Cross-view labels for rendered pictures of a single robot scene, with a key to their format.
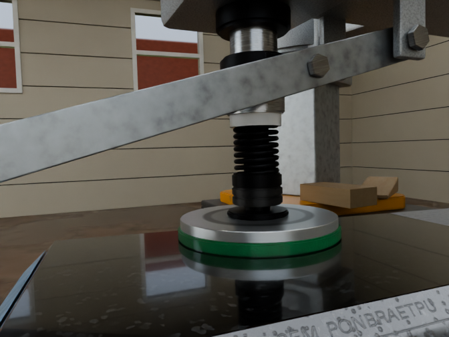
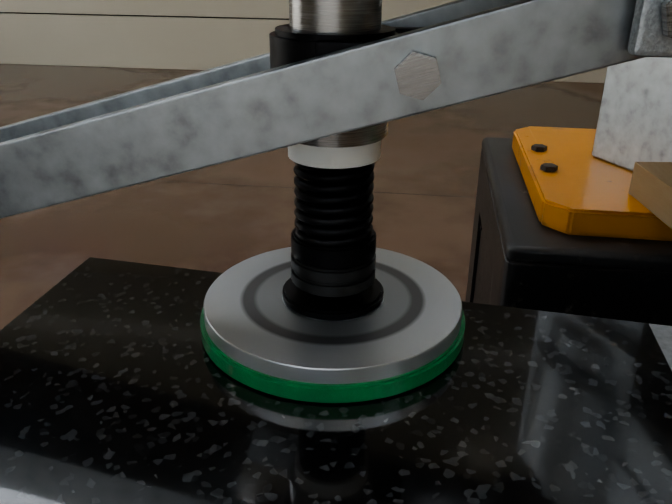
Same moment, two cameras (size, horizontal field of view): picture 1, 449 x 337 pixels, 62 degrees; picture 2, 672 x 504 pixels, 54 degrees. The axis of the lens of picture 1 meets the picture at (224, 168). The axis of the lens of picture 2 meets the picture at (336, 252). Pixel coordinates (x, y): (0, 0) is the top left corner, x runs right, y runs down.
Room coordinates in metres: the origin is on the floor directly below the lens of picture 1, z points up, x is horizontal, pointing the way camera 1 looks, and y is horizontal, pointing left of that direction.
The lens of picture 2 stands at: (0.08, -0.27, 1.11)
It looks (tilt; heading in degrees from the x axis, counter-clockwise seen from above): 25 degrees down; 27
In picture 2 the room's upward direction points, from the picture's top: 1 degrees clockwise
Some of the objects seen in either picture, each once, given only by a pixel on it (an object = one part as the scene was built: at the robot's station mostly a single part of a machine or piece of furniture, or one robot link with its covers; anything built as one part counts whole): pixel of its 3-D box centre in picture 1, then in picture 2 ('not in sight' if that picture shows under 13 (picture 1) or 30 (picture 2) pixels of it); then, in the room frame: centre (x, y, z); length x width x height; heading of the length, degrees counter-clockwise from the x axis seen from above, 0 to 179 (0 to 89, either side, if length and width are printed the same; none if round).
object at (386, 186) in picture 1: (377, 186); not in sight; (1.21, -0.50, 0.80); 0.20 x 0.10 x 0.05; 147
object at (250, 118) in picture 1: (255, 114); (334, 131); (0.51, -0.04, 0.99); 0.07 x 0.07 x 0.04
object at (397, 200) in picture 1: (304, 196); (670, 174); (1.31, -0.28, 0.76); 0.49 x 0.49 x 0.05; 19
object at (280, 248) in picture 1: (257, 221); (332, 305); (0.51, -0.04, 0.84); 0.22 x 0.22 x 0.04
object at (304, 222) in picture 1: (257, 218); (332, 301); (0.51, -0.04, 0.84); 0.21 x 0.21 x 0.01
